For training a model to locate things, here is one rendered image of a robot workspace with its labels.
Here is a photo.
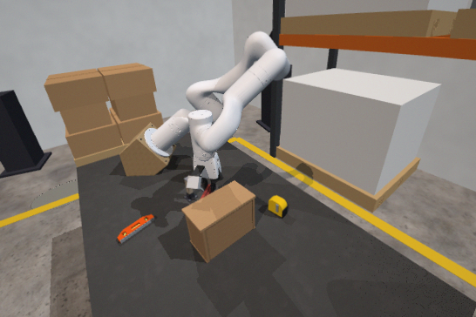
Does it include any tan wooden cabinet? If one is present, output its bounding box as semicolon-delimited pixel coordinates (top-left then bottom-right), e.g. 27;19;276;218
181;180;255;263

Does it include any yellow tape measure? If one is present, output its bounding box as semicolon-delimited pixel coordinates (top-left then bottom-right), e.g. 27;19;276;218
269;196;288;219

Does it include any orange spirit level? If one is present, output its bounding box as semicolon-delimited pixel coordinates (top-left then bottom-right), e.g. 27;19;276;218
117;215;155;243

